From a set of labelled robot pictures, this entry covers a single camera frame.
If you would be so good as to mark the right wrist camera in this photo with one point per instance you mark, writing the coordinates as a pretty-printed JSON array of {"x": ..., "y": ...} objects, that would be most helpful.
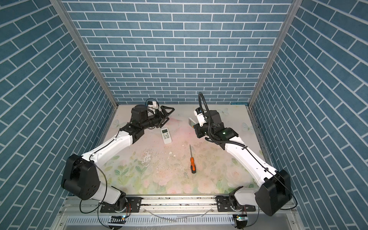
[{"x": 200, "y": 116}]

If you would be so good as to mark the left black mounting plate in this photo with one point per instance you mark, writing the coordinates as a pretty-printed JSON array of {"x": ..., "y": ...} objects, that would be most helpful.
[{"x": 126, "y": 205}]

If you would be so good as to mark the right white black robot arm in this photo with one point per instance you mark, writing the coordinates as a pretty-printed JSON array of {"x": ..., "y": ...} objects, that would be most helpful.
[{"x": 274, "y": 186}]

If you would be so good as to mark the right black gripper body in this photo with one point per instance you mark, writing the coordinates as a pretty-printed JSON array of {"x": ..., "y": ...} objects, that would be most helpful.
[{"x": 204, "y": 130}]

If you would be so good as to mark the orange handled screwdriver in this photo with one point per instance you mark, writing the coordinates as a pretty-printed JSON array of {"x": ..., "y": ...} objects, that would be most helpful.
[{"x": 193, "y": 166}]

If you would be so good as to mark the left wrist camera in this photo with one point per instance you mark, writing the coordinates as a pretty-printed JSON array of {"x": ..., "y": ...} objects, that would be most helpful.
[{"x": 152, "y": 104}]

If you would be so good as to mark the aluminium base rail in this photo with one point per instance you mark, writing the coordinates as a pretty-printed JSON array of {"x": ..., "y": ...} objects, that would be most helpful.
[{"x": 187, "y": 206}]

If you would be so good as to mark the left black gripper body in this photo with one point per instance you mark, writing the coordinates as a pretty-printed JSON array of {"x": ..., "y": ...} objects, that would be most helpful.
[{"x": 150, "y": 120}]

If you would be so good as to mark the white perforated cable duct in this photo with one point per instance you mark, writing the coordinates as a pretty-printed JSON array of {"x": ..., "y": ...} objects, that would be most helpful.
[{"x": 149, "y": 220}]

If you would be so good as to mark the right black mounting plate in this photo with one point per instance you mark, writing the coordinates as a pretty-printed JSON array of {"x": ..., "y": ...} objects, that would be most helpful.
[{"x": 229, "y": 203}]

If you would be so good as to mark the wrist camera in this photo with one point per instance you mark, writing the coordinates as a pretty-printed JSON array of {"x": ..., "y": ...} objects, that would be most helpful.
[
  {"x": 152, "y": 104},
  {"x": 200, "y": 116}
]

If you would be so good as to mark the black mounting plate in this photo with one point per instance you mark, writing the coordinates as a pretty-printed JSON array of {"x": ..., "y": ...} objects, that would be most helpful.
[
  {"x": 229, "y": 203},
  {"x": 126, "y": 205}
]

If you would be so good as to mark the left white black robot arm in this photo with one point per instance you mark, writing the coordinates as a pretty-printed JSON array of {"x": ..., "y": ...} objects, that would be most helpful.
[{"x": 80, "y": 176}]

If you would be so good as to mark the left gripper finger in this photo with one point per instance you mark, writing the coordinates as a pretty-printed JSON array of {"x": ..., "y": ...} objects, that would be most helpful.
[
  {"x": 164, "y": 116},
  {"x": 166, "y": 109}
]

